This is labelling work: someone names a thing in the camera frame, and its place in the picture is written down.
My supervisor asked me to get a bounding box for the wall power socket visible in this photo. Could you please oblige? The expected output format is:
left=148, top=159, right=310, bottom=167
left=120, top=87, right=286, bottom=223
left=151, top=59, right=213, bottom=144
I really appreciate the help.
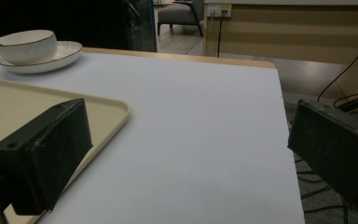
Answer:
left=206, top=3, right=232, bottom=19

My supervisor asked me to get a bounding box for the white bowl with gold rim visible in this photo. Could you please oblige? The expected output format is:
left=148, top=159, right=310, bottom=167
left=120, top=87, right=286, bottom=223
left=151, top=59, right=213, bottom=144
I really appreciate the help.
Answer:
left=0, top=29, right=59, bottom=66

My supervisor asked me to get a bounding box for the grey armchair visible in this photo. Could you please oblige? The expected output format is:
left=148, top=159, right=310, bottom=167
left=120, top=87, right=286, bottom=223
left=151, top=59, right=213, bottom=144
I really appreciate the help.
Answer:
left=157, top=0, right=205, bottom=37

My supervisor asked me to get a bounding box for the white plate with gold rim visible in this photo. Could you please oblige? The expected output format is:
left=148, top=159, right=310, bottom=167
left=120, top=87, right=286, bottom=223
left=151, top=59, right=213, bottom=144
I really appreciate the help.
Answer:
left=0, top=40, right=84, bottom=75

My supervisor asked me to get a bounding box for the white table mat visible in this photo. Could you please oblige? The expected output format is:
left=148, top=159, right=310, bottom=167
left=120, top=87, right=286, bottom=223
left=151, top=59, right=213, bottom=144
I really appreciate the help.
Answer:
left=0, top=49, right=306, bottom=224

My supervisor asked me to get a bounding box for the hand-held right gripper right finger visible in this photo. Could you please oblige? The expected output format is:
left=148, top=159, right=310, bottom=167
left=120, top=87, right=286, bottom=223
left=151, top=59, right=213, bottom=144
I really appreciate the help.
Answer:
left=287, top=99, right=358, bottom=215

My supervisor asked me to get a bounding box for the cream plastic tray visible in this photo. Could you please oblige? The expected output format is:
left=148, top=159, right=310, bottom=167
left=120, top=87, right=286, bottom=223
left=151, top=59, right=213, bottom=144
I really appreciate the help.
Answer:
left=0, top=77, right=131, bottom=224

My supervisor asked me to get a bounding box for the glass panel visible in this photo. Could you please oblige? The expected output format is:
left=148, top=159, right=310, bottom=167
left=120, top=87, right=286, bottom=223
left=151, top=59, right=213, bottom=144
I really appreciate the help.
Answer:
left=127, top=0, right=158, bottom=53

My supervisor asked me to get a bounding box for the black power cable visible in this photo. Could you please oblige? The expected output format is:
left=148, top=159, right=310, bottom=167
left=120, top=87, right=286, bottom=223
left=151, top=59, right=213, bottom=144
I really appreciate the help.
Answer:
left=216, top=10, right=227, bottom=58

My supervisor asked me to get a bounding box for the black floor cable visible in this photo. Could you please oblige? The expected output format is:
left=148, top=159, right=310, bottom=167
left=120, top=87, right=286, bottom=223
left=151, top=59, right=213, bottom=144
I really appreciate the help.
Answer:
left=294, top=159, right=358, bottom=224

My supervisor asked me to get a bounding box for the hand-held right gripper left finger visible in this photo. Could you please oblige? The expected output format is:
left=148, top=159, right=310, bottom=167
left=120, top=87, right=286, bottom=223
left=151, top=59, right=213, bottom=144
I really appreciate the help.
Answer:
left=0, top=98, right=94, bottom=217

